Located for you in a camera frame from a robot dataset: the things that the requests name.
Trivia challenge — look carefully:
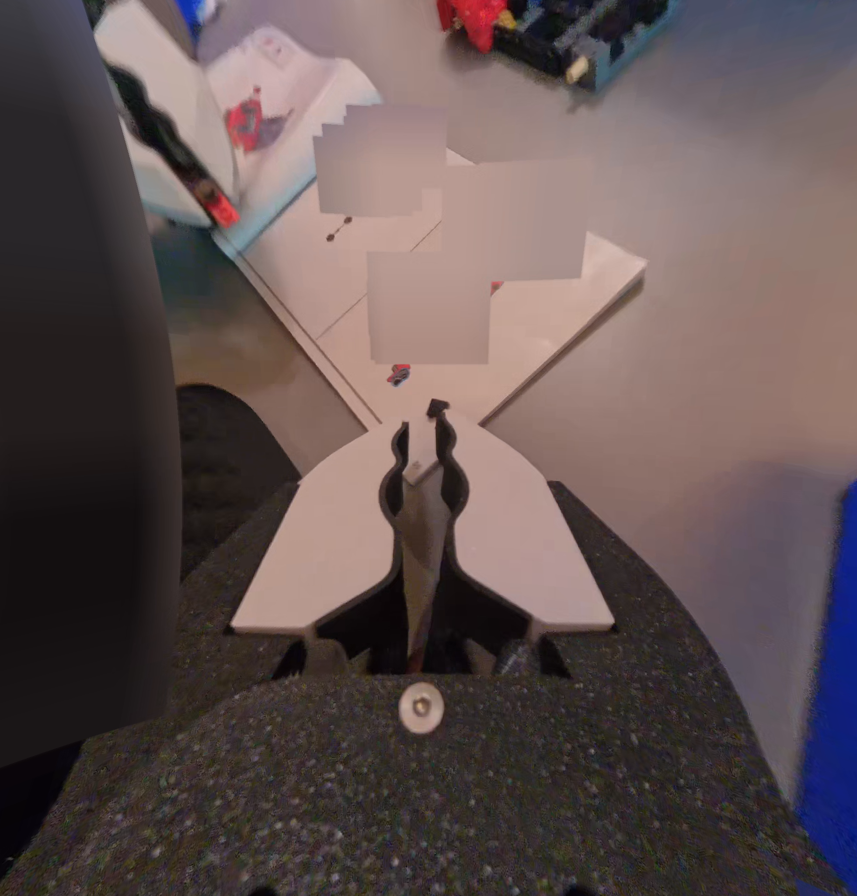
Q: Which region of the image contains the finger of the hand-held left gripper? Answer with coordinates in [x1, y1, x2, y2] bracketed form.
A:
[106, 66, 217, 228]
[94, 0, 240, 205]

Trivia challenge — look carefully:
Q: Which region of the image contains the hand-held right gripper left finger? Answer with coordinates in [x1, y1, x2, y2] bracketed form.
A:
[230, 419, 411, 676]

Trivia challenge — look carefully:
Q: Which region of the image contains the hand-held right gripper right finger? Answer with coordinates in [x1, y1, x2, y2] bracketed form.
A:
[432, 412, 617, 676]

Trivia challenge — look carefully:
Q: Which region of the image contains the red lego piece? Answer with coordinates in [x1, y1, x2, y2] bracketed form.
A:
[199, 178, 242, 230]

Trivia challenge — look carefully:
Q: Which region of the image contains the person's left forearm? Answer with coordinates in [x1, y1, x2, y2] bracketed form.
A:
[0, 0, 183, 774]

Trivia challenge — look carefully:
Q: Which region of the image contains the lego instruction booklet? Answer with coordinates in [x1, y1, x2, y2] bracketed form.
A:
[204, 24, 648, 485]

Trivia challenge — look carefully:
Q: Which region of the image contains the partly built lego model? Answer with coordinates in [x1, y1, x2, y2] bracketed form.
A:
[437, 0, 683, 93]

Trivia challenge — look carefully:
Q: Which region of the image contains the blue plastic container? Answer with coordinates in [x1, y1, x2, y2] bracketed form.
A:
[794, 470, 857, 896]

